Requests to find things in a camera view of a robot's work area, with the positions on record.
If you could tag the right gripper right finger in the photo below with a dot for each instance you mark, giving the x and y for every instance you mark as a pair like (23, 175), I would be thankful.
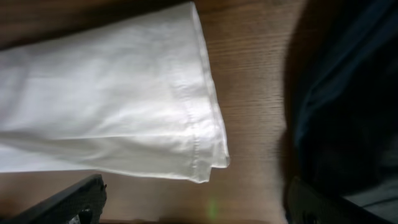
(341, 200)

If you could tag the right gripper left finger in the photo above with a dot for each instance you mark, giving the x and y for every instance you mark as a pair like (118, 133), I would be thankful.
(82, 202)

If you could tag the white t-shirt with robot print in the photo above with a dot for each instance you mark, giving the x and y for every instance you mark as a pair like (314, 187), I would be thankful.
(135, 98)

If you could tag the dark navy clothes pile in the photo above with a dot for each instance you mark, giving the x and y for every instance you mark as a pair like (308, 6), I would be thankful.
(340, 92)

